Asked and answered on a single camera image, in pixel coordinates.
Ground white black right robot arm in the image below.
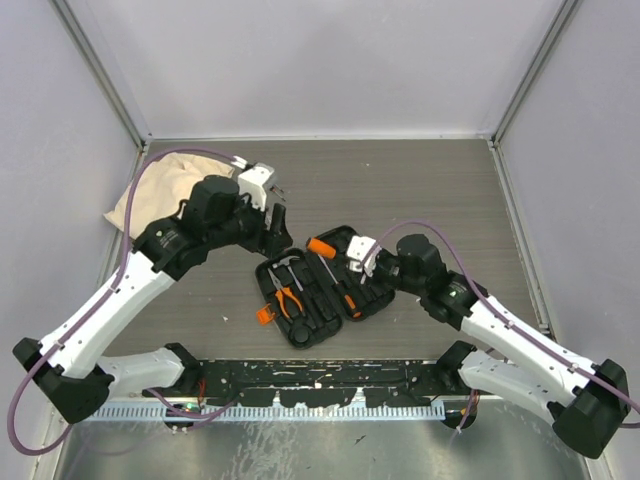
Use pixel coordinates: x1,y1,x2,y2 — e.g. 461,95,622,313
364,234,631,459

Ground black handle claw hammer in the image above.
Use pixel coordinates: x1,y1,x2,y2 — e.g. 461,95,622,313
273,255,304,293

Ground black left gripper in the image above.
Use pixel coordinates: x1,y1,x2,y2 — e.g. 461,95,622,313
208,187,293,258

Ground orange black needle nose pliers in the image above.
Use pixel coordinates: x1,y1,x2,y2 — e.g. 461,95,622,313
267,268,304,320

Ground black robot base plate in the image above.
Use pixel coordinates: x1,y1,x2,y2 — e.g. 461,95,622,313
156,360,470,408

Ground black orange grip screwdriver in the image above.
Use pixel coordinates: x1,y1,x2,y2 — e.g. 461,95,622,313
319,256,361,319

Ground white slotted cable duct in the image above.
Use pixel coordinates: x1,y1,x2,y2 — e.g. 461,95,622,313
88,399,446,423

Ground beige cloth drawstring bag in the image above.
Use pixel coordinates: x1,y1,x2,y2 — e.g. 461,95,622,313
129,153,234,240

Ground orange handle black shaft screwdriver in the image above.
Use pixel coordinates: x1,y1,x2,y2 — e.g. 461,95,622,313
305,236,371,281

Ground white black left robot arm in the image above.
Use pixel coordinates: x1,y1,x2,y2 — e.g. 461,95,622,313
13,164,292,424

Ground black plastic tool case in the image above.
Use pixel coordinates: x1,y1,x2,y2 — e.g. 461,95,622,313
255,225,396,349

